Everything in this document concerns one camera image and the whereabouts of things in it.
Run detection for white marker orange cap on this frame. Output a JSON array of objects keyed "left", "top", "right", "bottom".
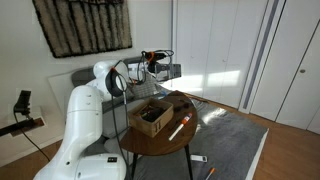
[{"left": 167, "top": 112, "right": 194, "bottom": 142}]

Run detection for white flat board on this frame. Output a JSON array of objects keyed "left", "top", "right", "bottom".
[{"left": 47, "top": 70, "right": 98, "bottom": 118}]

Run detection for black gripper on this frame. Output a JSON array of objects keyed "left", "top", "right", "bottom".
[{"left": 147, "top": 62, "right": 172, "bottom": 75}]

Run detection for orange tipped marker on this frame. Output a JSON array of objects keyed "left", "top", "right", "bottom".
[{"left": 204, "top": 167, "right": 217, "bottom": 180}]

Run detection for grey plaid pillow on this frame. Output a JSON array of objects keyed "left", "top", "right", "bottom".
[{"left": 127, "top": 74, "right": 162, "bottom": 101}]

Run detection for black bulky item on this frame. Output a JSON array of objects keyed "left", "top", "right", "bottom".
[{"left": 137, "top": 105, "right": 165, "bottom": 123}]

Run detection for dark wooden table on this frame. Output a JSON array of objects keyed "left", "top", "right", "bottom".
[{"left": 119, "top": 90, "right": 200, "bottom": 180}]

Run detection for thin black camera cable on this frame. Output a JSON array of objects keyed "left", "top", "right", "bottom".
[{"left": 12, "top": 110, "right": 52, "bottom": 164}]

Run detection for grey futon cushion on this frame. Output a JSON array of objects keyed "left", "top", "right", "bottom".
[{"left": 101, "top": 99, "right": 145, "bottom": 155}]

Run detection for grey upholstered headboard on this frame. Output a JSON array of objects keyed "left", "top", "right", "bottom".
[{"left": 70, "top": 56, "right": 142, "bottom": 89}]

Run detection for shaggy striped wall rug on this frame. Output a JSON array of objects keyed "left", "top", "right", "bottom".
[{"left": 31, "top": 0, "right": 134, "bottom": 60}]

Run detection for dark sunglasses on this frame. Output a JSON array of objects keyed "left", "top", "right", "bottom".
[{"left": 172, "top": 99, "right": 194, "bottom": 114}]

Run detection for white remote control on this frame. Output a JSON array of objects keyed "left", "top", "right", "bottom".
[{"left": 190, "top": 154, "right": 209, "bottom": 164}]

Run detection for white bifold closet doors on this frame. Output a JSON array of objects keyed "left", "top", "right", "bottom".
[{"left": 173, "top": 0, "right": 270, "bottom": 110}]

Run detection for blue pen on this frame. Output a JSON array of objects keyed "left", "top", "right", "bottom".
[{"left": 156, "top": 90, "right": 169, "bottom": 100}]

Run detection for black camera on stand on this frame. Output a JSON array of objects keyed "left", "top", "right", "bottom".
[{"left": 0, "top": 89, "right": 39, "bottom": 138}]

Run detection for black cable bundle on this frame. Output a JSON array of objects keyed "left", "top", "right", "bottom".
[{"left": 109, "top": 49, "right": 175, "bottom": 180}]

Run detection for brown cardboard box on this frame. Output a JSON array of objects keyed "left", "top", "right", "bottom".
[{"left": 127, "top": 97, "right": 175, "bottom": 139}]

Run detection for white closet doors with knobs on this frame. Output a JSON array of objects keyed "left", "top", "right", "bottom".
[{"left": 249, "top": 0, "right": 320, "bottom": 135}]

